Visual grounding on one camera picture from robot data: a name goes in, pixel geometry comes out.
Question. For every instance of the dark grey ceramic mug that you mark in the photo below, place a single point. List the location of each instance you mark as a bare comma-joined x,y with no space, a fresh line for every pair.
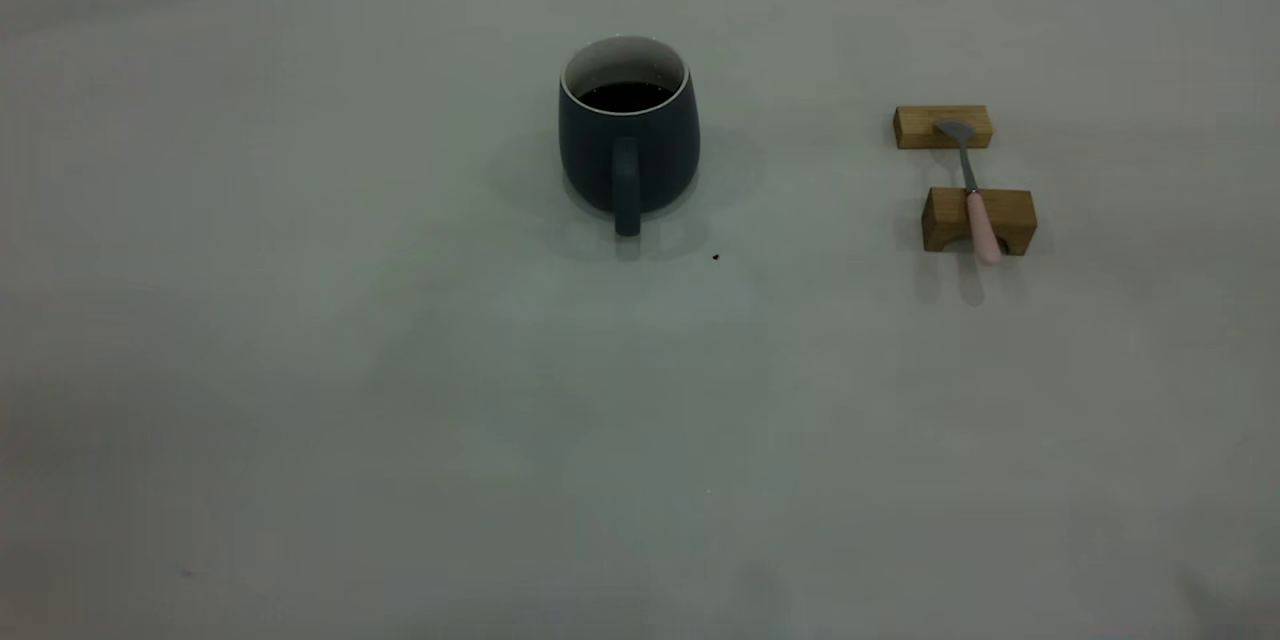
660,155

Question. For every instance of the black coffee liquid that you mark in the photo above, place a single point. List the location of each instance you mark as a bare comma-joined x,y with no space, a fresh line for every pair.
626,97

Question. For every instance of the arched wooden block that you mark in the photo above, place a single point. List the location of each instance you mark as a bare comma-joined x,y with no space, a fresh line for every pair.
945,215

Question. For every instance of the flat rectangular wooden block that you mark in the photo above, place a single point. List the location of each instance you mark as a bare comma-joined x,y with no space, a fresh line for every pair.
915,127

